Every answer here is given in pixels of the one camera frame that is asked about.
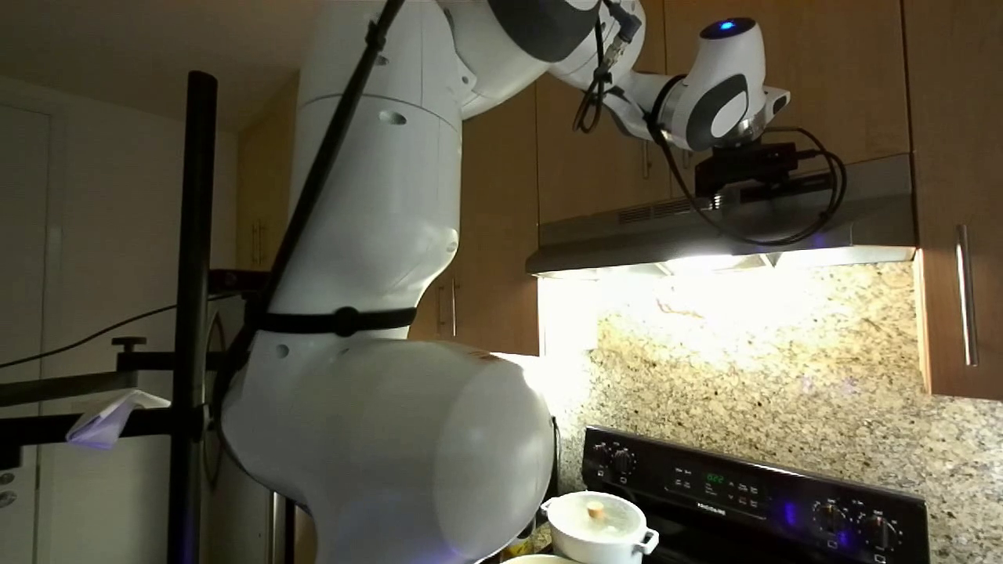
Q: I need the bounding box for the black vertical stand pole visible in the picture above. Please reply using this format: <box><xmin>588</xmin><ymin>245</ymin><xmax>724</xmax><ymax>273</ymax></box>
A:
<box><xmin>167</xmin><ymin>70</ymin><xmax>219</xmax><ymax>564</ymax></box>

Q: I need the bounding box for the tall wooden wall cabinet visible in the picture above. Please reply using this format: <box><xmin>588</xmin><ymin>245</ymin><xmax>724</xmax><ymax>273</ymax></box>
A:
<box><xmin>905</xmin><ymin>0</ymin><xmax>1003</xmax><ymax>400</ymax></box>

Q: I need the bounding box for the wooden upper cabinet door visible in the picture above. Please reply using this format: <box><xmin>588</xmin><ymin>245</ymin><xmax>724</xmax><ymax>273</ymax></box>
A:
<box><xmin>537</xmin><ymin>41</ymin><xmax>692</xmax><ymax>229</ymax></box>
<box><xmin>661</xmin><ymin>0</ymin><xmax>911</xmax><ymax>174</ymax></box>

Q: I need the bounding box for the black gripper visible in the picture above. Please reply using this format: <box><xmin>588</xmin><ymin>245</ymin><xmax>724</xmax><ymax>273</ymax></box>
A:
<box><xmin>695</xmin><ymin>140</ymin><xmax>839</xmax><ymax>208</ymax></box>

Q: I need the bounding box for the short wooden wall cabinet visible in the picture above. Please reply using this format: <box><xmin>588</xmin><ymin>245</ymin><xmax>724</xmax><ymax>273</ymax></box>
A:
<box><xmin>404</xmin><ymin>75</ymin><xmax>542</xmax><ymax>357</ymax></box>

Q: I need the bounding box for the black strap band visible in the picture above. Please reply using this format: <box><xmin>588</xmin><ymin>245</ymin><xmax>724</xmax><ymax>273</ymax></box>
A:
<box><xmin>214</xmin><ymin>0</ymin><xmax>421</xmax><ymax>410</ymax></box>

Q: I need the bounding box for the white lidded pot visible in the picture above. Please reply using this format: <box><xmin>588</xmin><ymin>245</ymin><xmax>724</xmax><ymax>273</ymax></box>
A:
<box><xmin>540</xmin><ymin>490</ymin><xmax>665</xmax><ymax>564</ymax></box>

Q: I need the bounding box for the stainless steel range hood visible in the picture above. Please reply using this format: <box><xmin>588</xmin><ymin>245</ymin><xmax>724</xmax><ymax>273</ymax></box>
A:
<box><xmin>523</xmin><ymin>153</ymin><xmax>923</xmax><ymax>276</ymax></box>

